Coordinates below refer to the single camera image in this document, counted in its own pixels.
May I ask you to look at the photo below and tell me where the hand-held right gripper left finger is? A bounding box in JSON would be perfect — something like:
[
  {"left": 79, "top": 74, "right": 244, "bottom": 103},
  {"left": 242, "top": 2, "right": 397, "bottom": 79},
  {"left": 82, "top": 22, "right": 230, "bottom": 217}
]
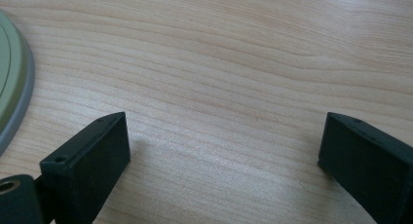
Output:
[{"left": 39, "top": 111, "right": 131, "bottom": 224}]

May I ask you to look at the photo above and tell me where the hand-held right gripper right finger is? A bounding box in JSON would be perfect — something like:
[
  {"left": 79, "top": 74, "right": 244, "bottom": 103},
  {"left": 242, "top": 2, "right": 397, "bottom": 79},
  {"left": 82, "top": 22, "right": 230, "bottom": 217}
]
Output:
[{"left": 318, "top": 111, "right": 413, "bottom": 224}]

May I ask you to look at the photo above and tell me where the green round plate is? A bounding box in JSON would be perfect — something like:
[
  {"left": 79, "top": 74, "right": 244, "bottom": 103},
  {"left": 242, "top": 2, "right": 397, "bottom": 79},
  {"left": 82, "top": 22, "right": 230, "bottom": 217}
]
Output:
[{"left": 0, "top": 9, "right": 36, "bottom": 158}]

